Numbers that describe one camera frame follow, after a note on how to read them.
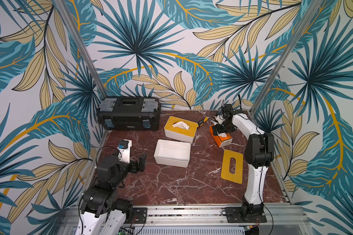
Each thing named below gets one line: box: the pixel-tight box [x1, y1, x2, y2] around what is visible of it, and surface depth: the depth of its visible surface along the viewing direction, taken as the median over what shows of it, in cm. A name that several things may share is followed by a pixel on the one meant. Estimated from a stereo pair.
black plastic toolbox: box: [96, 96, 162, 131], surface depth 99 cm
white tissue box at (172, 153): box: [153, 139, 192, 168], surface depth 95 cm
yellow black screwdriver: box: [198, 116, 209, 127], surface depth 112 cm
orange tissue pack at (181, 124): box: [172, 120, 190, 130], surface depth 95 cm
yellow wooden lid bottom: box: [220, 149, 244, 185], surface depth 90 cm
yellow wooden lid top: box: [164, 115, 199, 138], surface depth 100 cm
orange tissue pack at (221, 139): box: [208, 124, 233, 148], surface depth 97 cm
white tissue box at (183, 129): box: [163, 116, 199, 144], surface depth 99 cm
